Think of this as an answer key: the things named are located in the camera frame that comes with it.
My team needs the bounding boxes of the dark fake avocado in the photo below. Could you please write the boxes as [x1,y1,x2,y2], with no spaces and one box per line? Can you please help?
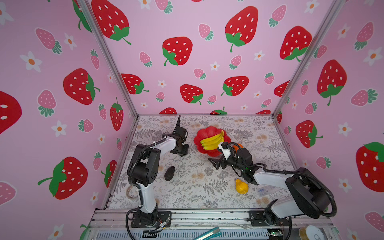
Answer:
[164,166,176,181]

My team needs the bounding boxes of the aluminium front rail frame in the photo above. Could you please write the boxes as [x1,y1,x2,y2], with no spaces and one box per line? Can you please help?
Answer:
[82,209,341,240]

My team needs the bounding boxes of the orange fake orange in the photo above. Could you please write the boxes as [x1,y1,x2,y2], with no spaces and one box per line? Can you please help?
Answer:
[233,144,243,150]

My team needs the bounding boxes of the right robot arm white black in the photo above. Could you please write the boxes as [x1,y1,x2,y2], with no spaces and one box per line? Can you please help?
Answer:
[208,142,338,226]

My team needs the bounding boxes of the teal handled tool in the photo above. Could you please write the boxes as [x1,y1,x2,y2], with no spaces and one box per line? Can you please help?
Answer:
[194,227,222,240]

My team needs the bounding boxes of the red flower-shaped fruit bowl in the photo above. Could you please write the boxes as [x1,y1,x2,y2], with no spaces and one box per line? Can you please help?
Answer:
[194,126,231,157]

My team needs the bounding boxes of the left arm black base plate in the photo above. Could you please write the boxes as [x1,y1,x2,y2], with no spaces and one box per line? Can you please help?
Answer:
[130,211,172,228]

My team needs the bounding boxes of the small clear plastic packet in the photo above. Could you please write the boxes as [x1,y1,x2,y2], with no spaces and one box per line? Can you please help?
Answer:
[257,186,279,197]

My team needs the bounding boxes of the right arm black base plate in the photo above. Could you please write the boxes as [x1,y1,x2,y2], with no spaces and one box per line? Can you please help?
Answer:
[246,211,290,227]

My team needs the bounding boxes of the yellow fake banana bunch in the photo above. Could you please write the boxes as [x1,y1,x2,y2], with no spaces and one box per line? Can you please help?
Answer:
[200,130,225,151]

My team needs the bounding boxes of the yellow fake pear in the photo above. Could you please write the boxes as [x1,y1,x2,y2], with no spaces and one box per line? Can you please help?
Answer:
[235,179,249,194]

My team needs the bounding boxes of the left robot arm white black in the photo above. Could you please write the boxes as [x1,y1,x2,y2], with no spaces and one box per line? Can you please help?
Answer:
[127,116,189,226]

